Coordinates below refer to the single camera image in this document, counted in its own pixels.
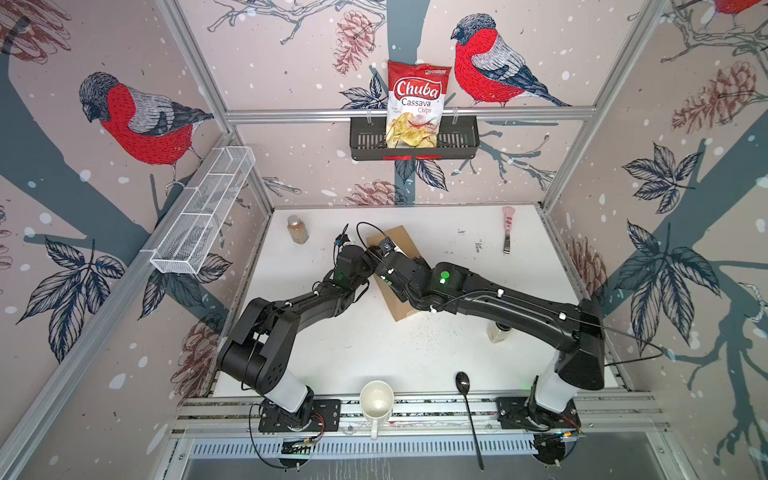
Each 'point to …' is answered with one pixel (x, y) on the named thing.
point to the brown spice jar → (297, 229)
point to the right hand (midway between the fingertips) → (398, 277)
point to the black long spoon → (462, 384)
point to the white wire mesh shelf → (200, 210)
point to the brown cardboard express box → (398, 237)
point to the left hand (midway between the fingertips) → (380, 252)
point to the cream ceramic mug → (377, 403)
